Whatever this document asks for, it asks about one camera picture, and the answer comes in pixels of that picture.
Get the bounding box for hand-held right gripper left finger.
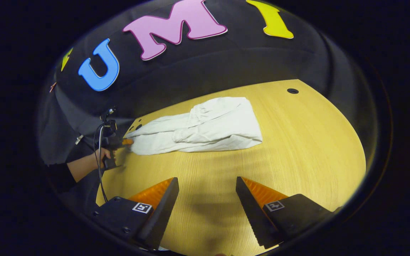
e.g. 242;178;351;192
91;177;180;251

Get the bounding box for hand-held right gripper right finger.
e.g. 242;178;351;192
236;176;342;249

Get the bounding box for white jeans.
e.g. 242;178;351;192
124;97;263;156

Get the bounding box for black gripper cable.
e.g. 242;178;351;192
97;124;109;204

